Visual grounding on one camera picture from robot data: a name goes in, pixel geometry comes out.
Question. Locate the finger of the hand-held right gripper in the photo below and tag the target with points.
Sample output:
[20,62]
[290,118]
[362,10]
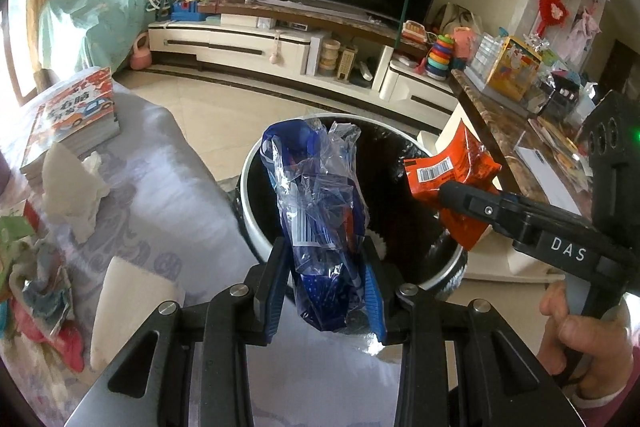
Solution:
[470,202]

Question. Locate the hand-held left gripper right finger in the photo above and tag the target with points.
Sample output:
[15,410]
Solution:
[372,302]

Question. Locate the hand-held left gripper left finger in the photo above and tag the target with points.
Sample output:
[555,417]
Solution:
[272,302]

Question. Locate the orange snack packet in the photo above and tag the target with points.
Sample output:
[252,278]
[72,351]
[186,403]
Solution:
[465,157]

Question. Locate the white bin with black liner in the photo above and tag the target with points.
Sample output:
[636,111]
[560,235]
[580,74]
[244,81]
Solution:
[400,187]

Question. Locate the blue clear plastic bag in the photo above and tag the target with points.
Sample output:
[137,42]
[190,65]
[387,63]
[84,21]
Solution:
[320,207]

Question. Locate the person's right hand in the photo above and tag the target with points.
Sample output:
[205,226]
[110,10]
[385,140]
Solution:
[590,337]

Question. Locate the brown marble table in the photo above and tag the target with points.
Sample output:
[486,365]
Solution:
[505,132]

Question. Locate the white flat box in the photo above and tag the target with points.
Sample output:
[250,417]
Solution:
[547,179]

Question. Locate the white folded napkin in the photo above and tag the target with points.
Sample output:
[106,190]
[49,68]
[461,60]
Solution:
[135,302]

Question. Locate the yellow gift box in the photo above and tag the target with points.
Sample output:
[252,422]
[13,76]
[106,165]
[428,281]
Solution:
[512,67]

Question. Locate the clear plastic drawer box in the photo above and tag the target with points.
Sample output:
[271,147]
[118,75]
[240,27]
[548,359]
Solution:
[485,54]

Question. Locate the pink toy cash register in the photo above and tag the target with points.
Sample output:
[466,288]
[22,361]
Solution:
[413,33]

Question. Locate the wooden tower toy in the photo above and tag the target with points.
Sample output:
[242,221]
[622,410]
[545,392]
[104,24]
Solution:
[347,63]

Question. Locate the round tin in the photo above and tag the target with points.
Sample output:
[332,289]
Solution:
[330,56]

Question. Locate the pink wrapper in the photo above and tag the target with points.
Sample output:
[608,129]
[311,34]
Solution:
[60,347]

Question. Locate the crumpled printed wrapper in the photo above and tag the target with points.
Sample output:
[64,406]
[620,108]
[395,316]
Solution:
[42,292]

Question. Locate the crumpled white tissue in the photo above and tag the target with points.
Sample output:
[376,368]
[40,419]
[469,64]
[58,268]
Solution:
[70,187]

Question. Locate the white edged book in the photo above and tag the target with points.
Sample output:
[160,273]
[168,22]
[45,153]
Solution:
[60,154]

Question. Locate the green wrapper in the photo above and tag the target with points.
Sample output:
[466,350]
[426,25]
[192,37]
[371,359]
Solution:
[15,234]

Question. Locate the white television cabinet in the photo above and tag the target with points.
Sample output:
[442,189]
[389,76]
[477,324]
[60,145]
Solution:
[225,39]

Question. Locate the red cover picture book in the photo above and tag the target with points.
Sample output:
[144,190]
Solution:
[75,107]

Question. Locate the pink toy kettle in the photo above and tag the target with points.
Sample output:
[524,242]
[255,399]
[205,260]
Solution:
[141,54]

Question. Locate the blue toy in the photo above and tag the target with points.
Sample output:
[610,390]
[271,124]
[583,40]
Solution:
[185,13]

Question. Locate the teal dust cover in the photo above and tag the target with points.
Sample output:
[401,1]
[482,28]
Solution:
[90,17]

